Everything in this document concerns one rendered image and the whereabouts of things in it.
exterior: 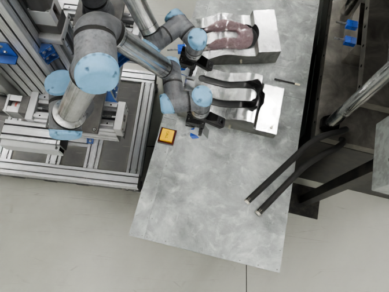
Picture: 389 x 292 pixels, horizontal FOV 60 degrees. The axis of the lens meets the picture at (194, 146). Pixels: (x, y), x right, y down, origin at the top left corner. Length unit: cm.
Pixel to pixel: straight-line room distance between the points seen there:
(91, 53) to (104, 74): 6
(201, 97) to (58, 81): 53
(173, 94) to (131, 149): 111
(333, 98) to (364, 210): 105
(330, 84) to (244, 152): 63
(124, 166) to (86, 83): 138
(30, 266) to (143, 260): 74
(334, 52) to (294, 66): 27
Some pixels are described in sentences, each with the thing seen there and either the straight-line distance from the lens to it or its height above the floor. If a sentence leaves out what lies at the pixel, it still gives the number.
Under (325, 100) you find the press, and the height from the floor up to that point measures 78.
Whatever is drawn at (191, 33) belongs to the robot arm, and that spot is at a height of 130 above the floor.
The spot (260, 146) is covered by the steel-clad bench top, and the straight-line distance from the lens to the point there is 173.
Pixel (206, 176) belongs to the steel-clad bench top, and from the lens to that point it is 165.
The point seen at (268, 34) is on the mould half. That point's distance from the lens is 191.
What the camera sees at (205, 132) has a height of 94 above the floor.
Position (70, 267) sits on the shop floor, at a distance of 251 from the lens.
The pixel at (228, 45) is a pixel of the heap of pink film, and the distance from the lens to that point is 184.
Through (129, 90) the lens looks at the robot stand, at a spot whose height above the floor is 21.
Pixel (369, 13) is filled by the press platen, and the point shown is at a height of 104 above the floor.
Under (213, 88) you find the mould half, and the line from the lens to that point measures 172.
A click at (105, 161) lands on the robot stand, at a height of 21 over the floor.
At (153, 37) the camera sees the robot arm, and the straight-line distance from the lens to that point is 135.
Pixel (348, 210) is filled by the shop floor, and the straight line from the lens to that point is 270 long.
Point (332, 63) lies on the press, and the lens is 209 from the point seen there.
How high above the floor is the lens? 240
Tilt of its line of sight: 72 degrees down
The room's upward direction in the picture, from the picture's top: 7 degrees clockwise
